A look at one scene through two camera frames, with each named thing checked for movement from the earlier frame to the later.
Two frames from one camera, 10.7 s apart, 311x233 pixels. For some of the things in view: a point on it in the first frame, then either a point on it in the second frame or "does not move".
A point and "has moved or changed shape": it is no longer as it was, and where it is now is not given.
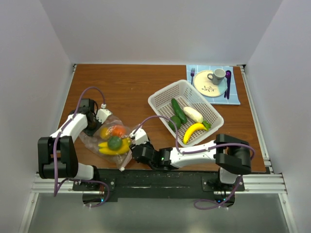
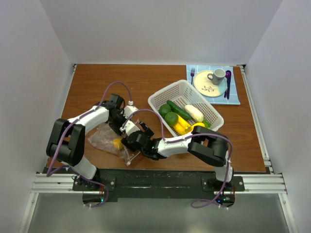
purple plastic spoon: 228,75 does not move
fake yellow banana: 190,128 does not move
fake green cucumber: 178,111 has moved or changed shape
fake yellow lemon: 105,133 → 117,143
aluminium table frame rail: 271,182 does not move
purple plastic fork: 192,73 does not move
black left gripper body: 93,127 → 116,124
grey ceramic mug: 217,76 does not move
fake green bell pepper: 114,142 → 171,118
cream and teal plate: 206,87 does not move
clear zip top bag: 111,143 has moved or changed shape
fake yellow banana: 124,148 → 182,127
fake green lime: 177,122 → 164,109
